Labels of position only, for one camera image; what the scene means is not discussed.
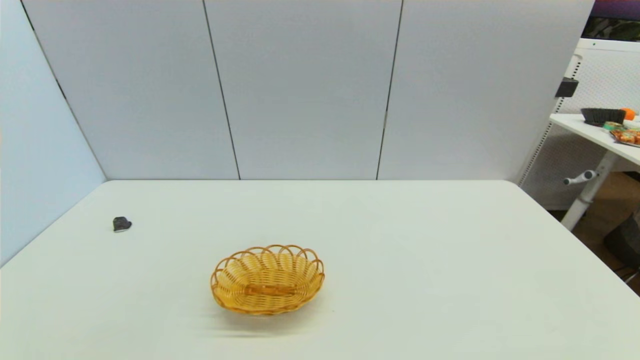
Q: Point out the green round tin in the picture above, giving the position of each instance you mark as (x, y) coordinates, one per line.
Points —
(612, 125)

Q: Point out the orange fruit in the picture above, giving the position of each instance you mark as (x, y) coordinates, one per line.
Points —
(628, 113)

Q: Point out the white side desk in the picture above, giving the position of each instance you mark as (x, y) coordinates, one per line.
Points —
(595, 150)

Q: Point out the yellow wicker basket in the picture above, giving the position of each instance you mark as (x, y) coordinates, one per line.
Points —
(267, 280)

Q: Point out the white pegboard panel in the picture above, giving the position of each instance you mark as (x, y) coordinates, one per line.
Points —
(600, 75)

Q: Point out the black box on pegboard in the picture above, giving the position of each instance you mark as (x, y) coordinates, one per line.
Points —
(566, 87)

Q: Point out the colourful snack packets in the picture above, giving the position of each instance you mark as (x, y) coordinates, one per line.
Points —
(627, 136)

